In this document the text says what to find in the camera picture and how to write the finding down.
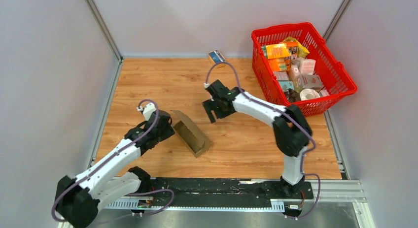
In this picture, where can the orange snack packet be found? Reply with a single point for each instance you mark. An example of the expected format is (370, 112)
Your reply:
(285, 49)

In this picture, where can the teal small box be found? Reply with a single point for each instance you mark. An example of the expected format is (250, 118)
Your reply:
(286, 85)

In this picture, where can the yellow snack bag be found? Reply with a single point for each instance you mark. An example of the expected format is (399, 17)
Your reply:
(302, 51)

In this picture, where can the pink patterned box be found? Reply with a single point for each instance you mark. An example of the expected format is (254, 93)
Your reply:
(312, 82)

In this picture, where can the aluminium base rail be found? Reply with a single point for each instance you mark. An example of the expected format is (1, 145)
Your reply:
(327, 191)

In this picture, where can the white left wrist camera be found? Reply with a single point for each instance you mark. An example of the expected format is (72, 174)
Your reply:
(147, 110)

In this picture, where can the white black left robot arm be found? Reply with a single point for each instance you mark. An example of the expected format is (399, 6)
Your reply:
(79, 199)

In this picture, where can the white tape roll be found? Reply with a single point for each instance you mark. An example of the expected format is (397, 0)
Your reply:
(308, 94)

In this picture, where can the pink white tissue pack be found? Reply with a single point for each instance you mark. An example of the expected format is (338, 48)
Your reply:
(307, 66)

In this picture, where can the small blue yellow box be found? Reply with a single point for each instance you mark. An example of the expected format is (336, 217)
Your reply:
(216, 58)

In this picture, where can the orange juice carton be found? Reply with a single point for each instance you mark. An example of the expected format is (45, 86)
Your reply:
(280, 64)

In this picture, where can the left aluminium wall post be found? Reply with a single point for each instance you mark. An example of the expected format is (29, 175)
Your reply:
(104, 29)

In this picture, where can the aluminium wall post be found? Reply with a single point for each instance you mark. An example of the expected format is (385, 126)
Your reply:
(336, 18)
(104, 29)

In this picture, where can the right aluminium wall post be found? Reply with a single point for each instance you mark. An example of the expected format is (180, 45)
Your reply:
(336, 18)

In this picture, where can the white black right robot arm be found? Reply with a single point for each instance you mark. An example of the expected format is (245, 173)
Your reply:
(291, 130)

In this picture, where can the brown chocolate packet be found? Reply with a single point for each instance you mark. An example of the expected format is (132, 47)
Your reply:
(292, 95)

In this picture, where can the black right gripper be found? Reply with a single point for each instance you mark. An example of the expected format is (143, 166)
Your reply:
(209, 106)

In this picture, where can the brown cardboard box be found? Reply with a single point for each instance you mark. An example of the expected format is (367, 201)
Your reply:
(191, 135)

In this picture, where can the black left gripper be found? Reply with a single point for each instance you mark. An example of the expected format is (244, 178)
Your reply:
(169, 131)

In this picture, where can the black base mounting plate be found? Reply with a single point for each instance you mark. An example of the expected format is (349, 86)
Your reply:
(216, 192)

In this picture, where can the red plastic shopping basket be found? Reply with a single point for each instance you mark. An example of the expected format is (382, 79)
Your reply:
(337, 82)

